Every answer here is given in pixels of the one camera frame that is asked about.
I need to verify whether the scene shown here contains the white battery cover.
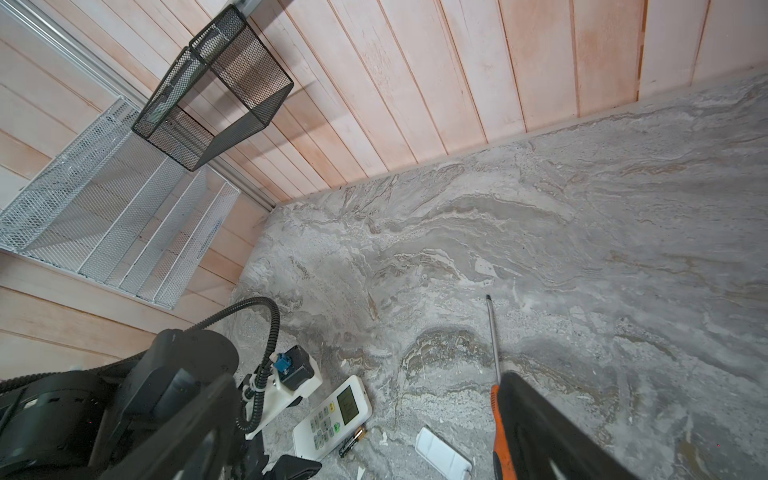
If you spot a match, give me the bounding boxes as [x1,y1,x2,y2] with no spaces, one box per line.
[415,427,472,480]

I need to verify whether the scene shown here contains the white wire mesh shelf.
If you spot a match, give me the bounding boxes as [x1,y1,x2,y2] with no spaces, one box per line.
[1,99,240,309]

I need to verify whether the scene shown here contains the batteries in remote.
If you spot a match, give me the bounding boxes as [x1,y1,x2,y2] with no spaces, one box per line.
[338,425,367,458]

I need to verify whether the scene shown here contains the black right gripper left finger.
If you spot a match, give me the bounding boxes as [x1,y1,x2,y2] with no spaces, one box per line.
[101,374,240,479]

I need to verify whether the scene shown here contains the white air conditioner remote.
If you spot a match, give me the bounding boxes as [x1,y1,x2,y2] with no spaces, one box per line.
[293,375,373,461]

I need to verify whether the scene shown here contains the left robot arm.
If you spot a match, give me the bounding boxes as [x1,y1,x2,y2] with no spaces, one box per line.
[1,297,321,479]

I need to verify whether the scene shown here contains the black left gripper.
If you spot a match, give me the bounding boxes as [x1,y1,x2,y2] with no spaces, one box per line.
[239,433,322,480]

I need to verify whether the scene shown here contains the orange handled screwdriver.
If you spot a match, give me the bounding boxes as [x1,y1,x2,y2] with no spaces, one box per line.
[485,295,518,480]

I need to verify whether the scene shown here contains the black wire mesh basket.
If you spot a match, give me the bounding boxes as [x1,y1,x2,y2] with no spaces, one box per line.
[132,5,294,171]

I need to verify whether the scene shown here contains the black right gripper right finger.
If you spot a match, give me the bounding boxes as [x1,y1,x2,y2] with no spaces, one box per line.
[498,371,636,479]

